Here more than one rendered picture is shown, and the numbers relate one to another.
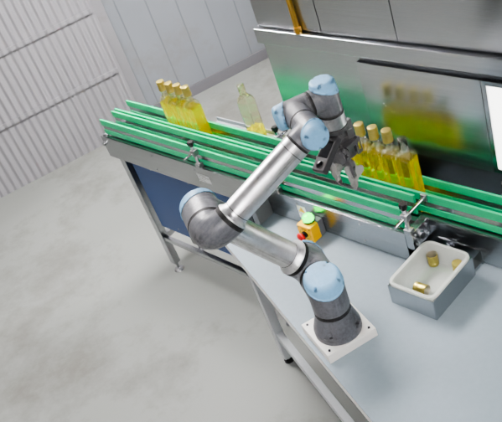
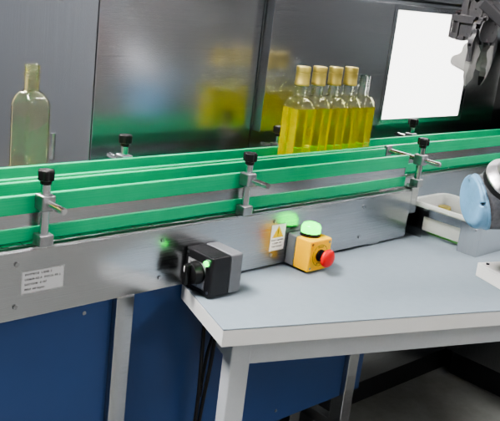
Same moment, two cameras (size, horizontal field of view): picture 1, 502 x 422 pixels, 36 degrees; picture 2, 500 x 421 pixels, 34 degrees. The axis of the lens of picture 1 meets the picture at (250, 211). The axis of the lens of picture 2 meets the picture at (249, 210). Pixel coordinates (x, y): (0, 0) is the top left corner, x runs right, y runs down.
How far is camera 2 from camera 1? 334 cm
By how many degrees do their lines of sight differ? 90
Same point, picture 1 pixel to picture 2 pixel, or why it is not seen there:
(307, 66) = (177, 13)
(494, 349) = not seen: outside the picture
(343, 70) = (234, 15)
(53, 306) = not seen: outside the picture
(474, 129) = (376, 70)
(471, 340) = not seen: outside the picture
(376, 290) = (451, 259)
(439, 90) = (358, 22)
